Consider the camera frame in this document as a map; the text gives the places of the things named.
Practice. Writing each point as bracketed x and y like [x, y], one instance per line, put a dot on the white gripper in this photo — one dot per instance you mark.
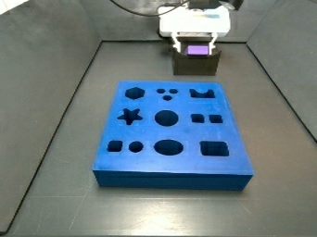
[195, 21]

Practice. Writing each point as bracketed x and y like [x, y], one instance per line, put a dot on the purple double-square block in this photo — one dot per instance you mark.
[197, 50]

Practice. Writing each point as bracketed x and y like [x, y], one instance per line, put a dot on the blue shape-sorting board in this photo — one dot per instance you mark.
[172, 138]

